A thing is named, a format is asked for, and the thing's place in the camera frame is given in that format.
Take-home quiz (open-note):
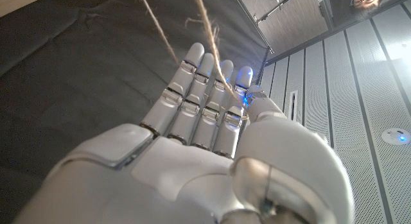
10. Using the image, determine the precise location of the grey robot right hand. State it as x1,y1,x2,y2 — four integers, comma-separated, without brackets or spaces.
12,42,354,224

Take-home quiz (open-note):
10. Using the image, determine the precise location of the jute twine strand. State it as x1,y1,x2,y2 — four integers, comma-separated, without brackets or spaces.
136,0,250,121

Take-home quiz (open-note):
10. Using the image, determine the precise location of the narrow ceiling vent slot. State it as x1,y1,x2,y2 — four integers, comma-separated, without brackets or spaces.
287,89,299,123

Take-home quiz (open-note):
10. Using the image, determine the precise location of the black backdrop curtain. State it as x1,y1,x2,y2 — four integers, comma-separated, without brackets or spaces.
0,0,270,224

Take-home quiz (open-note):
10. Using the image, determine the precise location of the black backdrop stand pole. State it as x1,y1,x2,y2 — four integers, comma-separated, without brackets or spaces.
231,0,275,55

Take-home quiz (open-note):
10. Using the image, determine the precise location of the round white ceiling sensor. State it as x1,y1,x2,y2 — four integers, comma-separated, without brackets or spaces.
381,127,411,146

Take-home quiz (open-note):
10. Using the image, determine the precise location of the person head dark hair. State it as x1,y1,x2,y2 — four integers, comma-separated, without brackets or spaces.
349,0,398,19

